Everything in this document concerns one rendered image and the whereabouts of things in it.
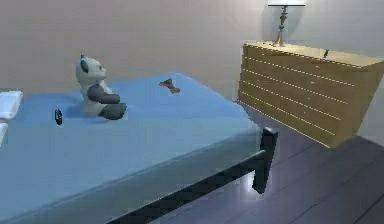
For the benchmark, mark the table lamp with white shade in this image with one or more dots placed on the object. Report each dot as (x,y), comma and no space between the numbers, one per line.
(282,23)

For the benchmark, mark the white and grey panda toy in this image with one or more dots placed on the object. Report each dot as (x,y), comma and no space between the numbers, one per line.
(95,93)

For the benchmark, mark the white pillow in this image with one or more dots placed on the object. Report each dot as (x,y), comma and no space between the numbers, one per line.
(9,104)

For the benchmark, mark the small dark object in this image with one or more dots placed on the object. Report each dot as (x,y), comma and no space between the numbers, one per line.
(326,53)

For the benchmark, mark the brown dog bone toy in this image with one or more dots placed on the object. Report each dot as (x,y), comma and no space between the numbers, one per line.
(170,86)

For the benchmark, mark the blue bed with black frame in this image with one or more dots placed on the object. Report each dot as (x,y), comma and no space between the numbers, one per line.
(140,140)

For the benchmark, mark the small black device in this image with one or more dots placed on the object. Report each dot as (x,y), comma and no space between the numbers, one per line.
(58,117)

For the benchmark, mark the wooden chest of drawers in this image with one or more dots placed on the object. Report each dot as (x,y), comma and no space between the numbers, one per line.
(300,90)

